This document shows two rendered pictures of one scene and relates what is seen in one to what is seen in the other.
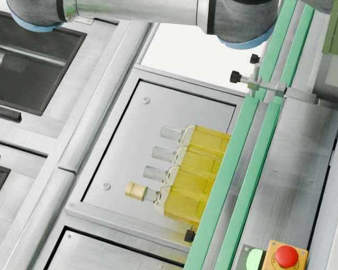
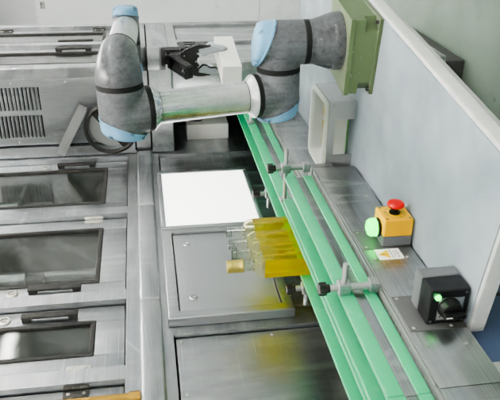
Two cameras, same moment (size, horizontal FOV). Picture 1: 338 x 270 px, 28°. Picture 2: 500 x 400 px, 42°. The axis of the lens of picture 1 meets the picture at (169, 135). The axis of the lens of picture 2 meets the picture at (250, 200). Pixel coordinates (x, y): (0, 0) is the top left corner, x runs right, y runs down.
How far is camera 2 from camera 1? 0.99 m
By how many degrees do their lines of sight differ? 35
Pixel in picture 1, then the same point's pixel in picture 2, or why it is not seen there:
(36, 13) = (134, 120)
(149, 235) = (251, 313)
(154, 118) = (200, 251)
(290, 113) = (323, 173)
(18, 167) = (101, 317)
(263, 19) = (295, 89)
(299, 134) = (338, 180)
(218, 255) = (340, 247)
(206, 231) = (321, 238)
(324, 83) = (332, 155)
